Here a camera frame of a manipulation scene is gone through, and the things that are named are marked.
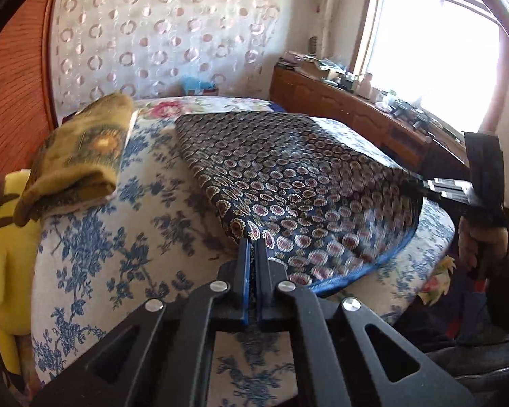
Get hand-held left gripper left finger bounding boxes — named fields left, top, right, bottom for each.
left=32, top=239, right=252, bottom=407

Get tissue box with blue bag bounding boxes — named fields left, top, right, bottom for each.
left=181, top=75, right=220, bottom=98

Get olive patterned blanket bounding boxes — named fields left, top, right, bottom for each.
left=14, top=92, right=137, bottom=226

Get wooden framed window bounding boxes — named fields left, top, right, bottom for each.
left=351, top=0, right=509, bottom=138

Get beige window curtain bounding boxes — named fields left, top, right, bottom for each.
left=317, top=0, right=345, bottom=58

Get person's dark trousers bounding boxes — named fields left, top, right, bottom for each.
left=403, top=297, right=509, bottom=407

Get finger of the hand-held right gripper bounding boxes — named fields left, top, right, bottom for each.
left=406, top=183, right=472, bottom=205
left=423, top=179, right=472, bottom=192

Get pink floral quilt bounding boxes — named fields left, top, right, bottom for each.
left=140, top=96, right=281, bottom=120

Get blue floral bedsheet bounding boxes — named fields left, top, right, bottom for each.
left=30, top=110, right=456, bottom=407

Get pink thermos bottle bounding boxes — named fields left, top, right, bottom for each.
left=358, top=72, right=375, bottom=99

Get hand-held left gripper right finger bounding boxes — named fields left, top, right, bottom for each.
left=254, top=241, right=476, bottom=407

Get blue patterned shirt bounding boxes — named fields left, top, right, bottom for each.
left=174, top=109, right=426, bottom=299

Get black devices on cabinet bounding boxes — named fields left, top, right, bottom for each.
left=391, top=99, right=435, bottom=130

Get person's right hand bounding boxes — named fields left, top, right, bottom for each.
left=457, top=216, right=509, bottom=273

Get circle patterned wall curtain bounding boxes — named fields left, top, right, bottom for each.
left=52, top=0, right=281, bottom=113

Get pink window curtain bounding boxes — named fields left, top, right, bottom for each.
left=478, top=30, right=509, bottom=138

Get cardboard box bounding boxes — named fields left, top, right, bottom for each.
left=300, top=59, right=324, bottom=79

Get long wooden cabinet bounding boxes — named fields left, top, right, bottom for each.
left=269, top=63, right=471, bottom=181

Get yellow plush toy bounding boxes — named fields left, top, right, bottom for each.
left=0, top=169, right=44, bottom=377

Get wooden slatted wardrobe door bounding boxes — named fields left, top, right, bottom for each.
left=0, top=0, right=64, bottom=198

